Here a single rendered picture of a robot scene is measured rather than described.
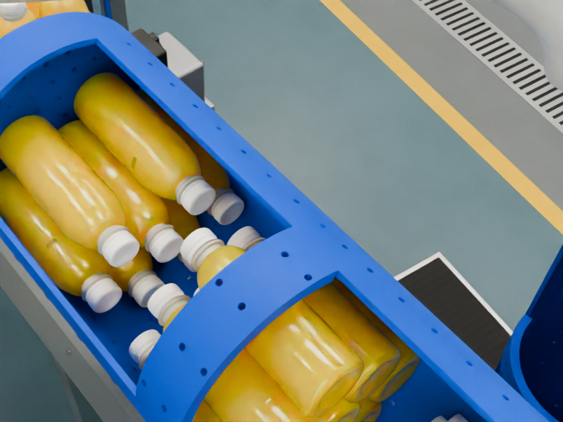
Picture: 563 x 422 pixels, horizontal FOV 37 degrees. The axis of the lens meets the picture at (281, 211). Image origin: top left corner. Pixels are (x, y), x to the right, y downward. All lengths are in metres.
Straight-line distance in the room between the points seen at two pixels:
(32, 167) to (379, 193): 1.57
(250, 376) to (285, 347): 0.06
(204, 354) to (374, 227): 1.63
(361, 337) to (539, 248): 1.63
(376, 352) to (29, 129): 0.48
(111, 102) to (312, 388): 0.44
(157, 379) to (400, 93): 2.02
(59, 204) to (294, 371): 0.34
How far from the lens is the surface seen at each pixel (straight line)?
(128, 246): 0.93
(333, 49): 2.83
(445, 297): 2.09
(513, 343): 1.50
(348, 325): 0.83
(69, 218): 0.95
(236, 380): 0.81
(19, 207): 1.04
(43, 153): 0.99
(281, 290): 0.76
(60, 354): 1.18
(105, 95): 1.03
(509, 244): 2.41
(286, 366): 0.77
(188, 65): 1.49
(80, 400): 1.68
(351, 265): 0.80
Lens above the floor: 1.88
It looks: 53 degrees down
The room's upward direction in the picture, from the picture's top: 4 degrees clockwise
